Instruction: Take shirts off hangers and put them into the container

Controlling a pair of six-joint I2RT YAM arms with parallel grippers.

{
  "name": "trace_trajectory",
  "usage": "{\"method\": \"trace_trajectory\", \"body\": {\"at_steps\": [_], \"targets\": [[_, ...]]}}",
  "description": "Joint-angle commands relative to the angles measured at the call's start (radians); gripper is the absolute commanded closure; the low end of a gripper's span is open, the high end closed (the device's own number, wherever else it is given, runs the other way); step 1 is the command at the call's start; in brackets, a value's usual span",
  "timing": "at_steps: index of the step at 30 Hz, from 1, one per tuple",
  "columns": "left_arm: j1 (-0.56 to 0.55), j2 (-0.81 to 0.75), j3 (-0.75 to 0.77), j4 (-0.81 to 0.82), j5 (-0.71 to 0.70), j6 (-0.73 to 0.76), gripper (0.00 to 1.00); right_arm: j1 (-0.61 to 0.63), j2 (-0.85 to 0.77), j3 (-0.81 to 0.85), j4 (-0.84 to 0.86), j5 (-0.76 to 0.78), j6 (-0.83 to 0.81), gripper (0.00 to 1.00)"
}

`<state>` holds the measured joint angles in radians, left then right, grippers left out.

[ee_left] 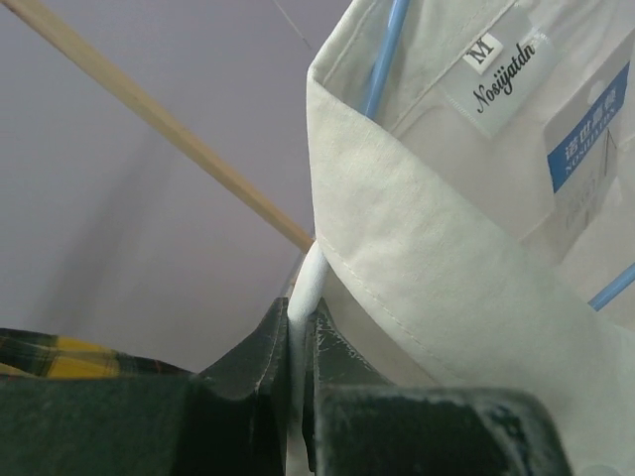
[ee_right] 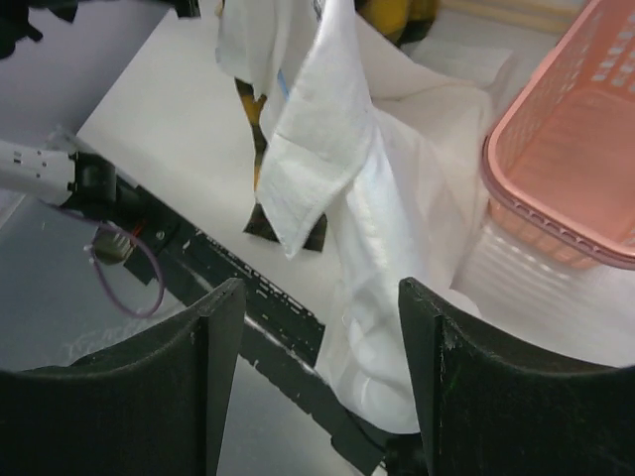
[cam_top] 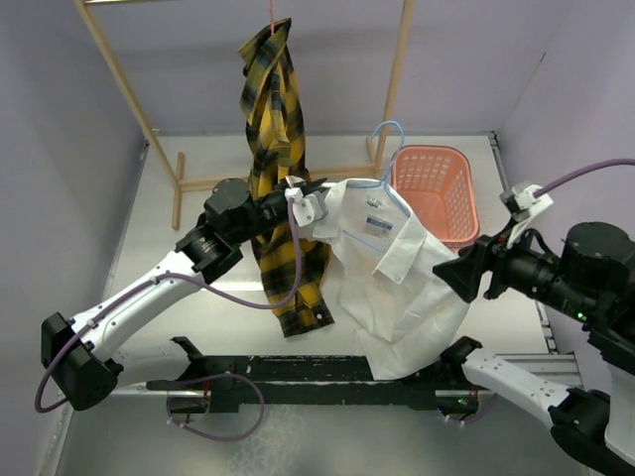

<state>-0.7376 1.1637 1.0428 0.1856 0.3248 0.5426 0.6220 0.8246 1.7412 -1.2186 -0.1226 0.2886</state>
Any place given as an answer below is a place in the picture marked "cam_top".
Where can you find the yellow plaid flannel shirt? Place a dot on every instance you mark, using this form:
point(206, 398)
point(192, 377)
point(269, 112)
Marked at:
point(275, 133)

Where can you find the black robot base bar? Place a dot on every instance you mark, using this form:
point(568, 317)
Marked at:
point(223, 384)

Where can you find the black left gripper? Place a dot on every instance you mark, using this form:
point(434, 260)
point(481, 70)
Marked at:
point(309, 185)

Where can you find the pink plastic laundry basket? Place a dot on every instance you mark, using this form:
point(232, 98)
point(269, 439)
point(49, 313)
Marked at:
point(436, 182)

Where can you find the wooden clothes rack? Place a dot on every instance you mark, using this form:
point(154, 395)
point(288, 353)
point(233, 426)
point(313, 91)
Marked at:
point(158, 124)

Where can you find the light blue wire hanger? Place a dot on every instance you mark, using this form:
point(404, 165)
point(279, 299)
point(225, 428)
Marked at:
point(384, 163)

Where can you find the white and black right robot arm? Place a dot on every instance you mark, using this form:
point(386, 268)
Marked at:
point(592, 282)

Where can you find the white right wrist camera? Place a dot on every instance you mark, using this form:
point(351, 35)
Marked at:
point(524, 203)

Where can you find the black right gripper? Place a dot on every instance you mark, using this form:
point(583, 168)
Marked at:
point(463, 272)

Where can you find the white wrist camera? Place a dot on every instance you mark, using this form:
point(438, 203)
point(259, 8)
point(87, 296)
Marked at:
point(524, 203)
point(307, 208)

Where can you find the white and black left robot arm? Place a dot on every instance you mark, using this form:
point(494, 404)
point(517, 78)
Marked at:
point(77, 352)

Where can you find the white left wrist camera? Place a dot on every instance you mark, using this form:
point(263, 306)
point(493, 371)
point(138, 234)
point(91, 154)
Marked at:
point(307, 208)

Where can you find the white collared shirt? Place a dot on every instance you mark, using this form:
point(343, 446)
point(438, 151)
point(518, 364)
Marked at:
point(407, 316)

